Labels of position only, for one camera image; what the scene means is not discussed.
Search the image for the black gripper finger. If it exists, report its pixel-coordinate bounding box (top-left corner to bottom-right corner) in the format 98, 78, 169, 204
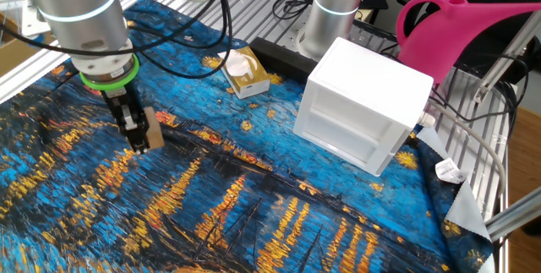
117, 103, 150, 156

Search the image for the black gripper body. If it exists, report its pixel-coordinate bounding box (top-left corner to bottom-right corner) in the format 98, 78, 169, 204
101, 85, 147, 117

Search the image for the small plain wooden cube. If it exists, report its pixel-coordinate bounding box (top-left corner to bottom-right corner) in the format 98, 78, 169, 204
142, 106, 166, 150

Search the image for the brown cardboard box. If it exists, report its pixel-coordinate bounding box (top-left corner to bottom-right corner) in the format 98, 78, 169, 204
0, 14, 58, 78

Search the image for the blue yellow painting-print tablecloth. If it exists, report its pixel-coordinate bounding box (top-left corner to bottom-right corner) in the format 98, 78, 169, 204
0, 0, 495, 273

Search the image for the golden tissue box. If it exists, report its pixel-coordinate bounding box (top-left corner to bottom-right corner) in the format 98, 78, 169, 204
217, 46, 271, 100

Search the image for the black foam strip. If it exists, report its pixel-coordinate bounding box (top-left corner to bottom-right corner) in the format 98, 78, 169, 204
249, 35, 318, 84

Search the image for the white plastic drawer box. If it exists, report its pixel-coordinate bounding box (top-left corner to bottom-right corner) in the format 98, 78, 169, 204
292, 36, 436, 177

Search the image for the white printed label tag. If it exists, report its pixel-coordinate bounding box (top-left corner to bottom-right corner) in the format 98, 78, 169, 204
434, 157, 469, 184

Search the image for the pink plastic watering can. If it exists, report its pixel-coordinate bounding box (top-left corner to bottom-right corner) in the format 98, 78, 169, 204
396, 0, 541, 85

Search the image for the green flange ring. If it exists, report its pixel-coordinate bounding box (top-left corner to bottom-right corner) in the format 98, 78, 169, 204
79, 54, 140, 92

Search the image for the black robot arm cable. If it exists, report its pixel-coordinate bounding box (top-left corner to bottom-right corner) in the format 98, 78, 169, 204
0, 0, 236, 80

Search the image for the aluminium table edge rail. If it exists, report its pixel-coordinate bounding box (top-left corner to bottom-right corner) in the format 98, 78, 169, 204
0, 44, 77, 105

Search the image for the silver blue wrist camera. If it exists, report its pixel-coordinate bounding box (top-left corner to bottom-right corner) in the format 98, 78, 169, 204
16, 0, 46, 40

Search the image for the grey cable of white box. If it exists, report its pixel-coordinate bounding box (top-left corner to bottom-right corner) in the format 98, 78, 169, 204
426, 99, 508, 206

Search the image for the slanted aluminium frame profile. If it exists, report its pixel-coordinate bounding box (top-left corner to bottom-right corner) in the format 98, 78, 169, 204
472, 10, 541, 104

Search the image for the thick aluminium frame profile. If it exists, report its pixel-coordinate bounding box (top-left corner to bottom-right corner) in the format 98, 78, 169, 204
484, 188, 541, 243

